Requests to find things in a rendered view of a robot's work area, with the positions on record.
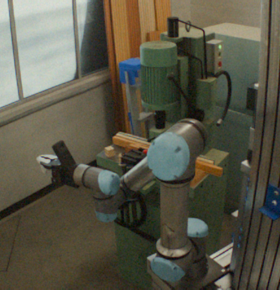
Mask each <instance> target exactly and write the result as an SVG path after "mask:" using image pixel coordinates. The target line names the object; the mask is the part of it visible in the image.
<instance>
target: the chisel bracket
mask: <svg viewBox="0 0 280 290"><path fill-rule="evenodd" d="M173 125H175V123H172V122H167V121H165V128H163V129H158V128H156V127H155V126H154V127H153V128H151V129H150V130H149V138H150V139H151V138H153V137H156V138H157V137H158V136H159V135H161V134H163V133H164V132H166V131H167V130H168V129H169V128H170V127H171V126H173ZM154 141H155V139H154V140H152V142H151V143H153V142H154Z"/></svg>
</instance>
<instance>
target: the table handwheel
mask: <svg viewBox="0 0 280 290"><path fill-rule="evenodd" d="M134 195H135V197H136V199H132V197H130V198H128V199H127V200H126V201H125V202H124V203H123V204H122V205H121V206H120V207H119V208H118V209H119V210H121V219H119V218H118V217H117V218H116V219H115V220H114V222H116V223H117V224H118V225H120V226H122V227H125V228H129V229H134V228H137V227H140V226H141V225H142V224H143V223H144V222H145V220H146V217H147V208H146V203H145V200H144V199H143V196H141V193H140V192H139V191H137V192H136V193H135V194H134ZM135 202H138V203H139V206H140V209H141V216H140V218H139V221H138V223H137V224H136V225H135V226H134V227H133V228H130V227H129V224H130V223H128V222H125V221H124V209H125V208H126V207H127V206H128V204H129V203H135Z"/></svg>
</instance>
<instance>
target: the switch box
mask: <svg viewBox="0 0 280 290"><path fill-rule="evenodd" d="M219 45H221V48H220V49H221V50H220V51H218V50H219ZM205 47H206V52H207V71H209V72H210V73H216V72H218V71H219V70H221V69H222V65H223V59H222V55H223V41H220V40H214V39H212V40H211V41H208V42H206V43H205ZM219 52H221V55H220V57H221V58H220V59H219V56H218V53H219ZM219 61H221V62H222V65H221V67H220V68H219V69H218V67H219V65H218V63H219Z"/></svg>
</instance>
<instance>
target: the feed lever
mask: <svg viewBox="0 0 280 290"><path fill-rule="evenodd" d="M167 78H168V80H172V81H173V82H174V84H175V85H176V87H177V89H178V90H179V91H180V92H181V94H182V95H183V97H184V98H185V99H186V101H187V103H188V104H189V106H190V107H191V108H192V109H193V111H192V115H191V118H192V119H195V120H197V121H199V122H201V121H202V120H203V119H204V117H205V116H204V115H205V114H204V111H203V110H201V109H195V107H194V106H193V105H192V104H191V103H190V101H189V99H188V98H187V96H186V94H185V93H184V92H183V90H182V88H180V86H179V84H178V83H177V81H176V80H175V74H174V73H173V72H170V73H168V75H167Z"/></svg>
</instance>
